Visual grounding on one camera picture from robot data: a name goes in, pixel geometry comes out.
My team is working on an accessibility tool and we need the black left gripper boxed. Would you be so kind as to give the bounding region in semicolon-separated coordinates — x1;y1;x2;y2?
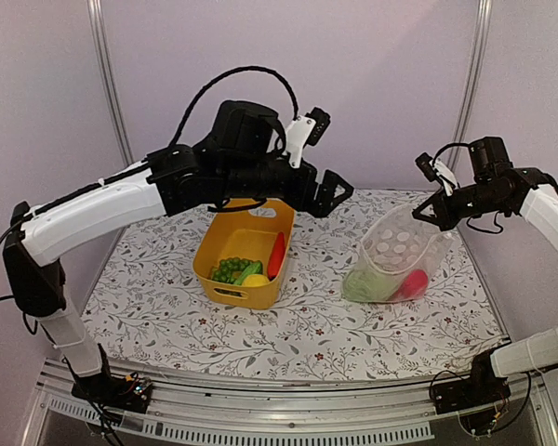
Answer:
222;151;356;217

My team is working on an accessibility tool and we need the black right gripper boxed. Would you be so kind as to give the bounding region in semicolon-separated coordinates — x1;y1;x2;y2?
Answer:
413;180;509;230

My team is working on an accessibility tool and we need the clear zip top bag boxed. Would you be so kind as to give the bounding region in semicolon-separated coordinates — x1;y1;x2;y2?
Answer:
348;204;453;304

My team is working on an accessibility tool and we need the red toy tomato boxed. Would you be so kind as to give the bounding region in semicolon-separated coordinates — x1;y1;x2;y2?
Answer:
390;269;429;302

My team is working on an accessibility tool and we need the red toy chili pepper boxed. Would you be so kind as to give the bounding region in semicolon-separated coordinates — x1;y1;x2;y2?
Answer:
267;232;286;281

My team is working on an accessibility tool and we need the green toy apple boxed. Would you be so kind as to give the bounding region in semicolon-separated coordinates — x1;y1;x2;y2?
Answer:
342;269;398;303

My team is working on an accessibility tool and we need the yellow toy lemon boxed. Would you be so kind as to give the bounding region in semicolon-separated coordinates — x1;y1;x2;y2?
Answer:
242;274;270;287

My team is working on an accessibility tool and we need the green toy grape bunch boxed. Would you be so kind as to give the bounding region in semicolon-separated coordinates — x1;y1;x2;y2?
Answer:
210;256;251;283

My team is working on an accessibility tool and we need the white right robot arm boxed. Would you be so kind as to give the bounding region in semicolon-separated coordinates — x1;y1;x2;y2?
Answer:
411;136;558;405

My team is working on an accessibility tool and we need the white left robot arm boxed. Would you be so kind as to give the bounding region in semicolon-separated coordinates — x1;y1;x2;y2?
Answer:
3;100;353;403

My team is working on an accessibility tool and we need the yellow plastic basket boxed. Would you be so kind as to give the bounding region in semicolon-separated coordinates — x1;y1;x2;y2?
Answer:
193;199;295;309

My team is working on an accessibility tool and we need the green toy cucumber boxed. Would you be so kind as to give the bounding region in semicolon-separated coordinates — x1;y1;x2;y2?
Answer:
234;261;263;286

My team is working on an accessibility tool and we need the floral tablecloth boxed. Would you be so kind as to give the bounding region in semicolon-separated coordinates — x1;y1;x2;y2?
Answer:
83;190;507;381

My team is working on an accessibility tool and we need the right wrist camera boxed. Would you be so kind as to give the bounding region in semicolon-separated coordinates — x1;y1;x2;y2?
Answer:
415;152;459;196

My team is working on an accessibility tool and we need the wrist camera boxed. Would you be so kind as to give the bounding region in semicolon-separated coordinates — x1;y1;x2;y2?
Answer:
415;152;459;196
284;107;331;169

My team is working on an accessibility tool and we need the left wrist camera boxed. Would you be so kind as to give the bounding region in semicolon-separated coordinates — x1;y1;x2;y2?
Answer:
284;107;331;169

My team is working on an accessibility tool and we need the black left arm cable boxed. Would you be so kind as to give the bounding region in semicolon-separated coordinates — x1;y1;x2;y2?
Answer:
169;66;301;150

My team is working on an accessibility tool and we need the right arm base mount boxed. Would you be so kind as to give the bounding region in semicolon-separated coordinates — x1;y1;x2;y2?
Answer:
429;348;511;436

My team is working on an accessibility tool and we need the right aluminium frame post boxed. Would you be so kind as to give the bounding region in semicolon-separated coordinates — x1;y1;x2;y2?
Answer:
453;0;493;142

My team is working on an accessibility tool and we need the aluminium frame post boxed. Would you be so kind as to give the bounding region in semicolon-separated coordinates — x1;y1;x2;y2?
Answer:
86;0;136;166
453;0;493;142

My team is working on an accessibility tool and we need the front aluminium rail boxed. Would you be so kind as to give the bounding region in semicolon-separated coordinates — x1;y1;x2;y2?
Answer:
21;360;558;445

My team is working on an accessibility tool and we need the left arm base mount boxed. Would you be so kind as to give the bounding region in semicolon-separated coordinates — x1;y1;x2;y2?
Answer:
68;344;153;413

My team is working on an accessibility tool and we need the left aluminium frame post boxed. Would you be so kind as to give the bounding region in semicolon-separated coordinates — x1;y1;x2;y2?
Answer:
86;0;136;166

